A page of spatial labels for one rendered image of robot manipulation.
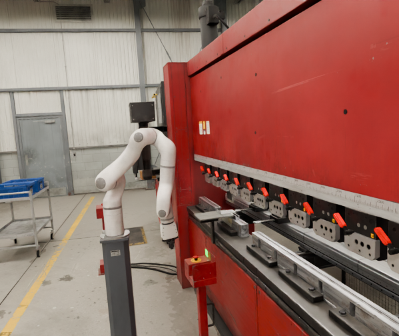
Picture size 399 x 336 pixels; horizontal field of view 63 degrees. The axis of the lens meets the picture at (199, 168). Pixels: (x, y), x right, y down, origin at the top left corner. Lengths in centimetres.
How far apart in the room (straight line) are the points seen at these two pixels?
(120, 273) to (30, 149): 767
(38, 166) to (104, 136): 188
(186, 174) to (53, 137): 658
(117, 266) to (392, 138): 171
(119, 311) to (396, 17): 211
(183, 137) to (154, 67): 630
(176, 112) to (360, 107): 223
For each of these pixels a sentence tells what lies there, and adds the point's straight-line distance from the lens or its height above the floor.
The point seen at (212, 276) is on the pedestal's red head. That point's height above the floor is 72.
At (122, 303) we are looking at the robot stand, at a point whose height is 56.
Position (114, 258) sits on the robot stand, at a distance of 223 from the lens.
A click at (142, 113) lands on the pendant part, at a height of 183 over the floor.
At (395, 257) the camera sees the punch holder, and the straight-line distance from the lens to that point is 126.
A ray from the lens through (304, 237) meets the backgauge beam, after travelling 218.
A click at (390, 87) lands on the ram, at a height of 176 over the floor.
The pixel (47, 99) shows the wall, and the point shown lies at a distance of 959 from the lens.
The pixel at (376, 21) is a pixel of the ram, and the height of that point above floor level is 198.
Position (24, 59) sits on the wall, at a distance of 986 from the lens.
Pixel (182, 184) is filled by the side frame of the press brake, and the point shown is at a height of 110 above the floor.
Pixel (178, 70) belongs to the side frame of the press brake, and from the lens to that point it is 331.
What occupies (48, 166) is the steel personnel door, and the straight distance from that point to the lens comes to 959.
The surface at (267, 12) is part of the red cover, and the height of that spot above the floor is 223.
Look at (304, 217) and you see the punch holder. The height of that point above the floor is 123.
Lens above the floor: 168
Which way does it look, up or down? 7 degrees down
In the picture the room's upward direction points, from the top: 3 degrees counter-clockwise
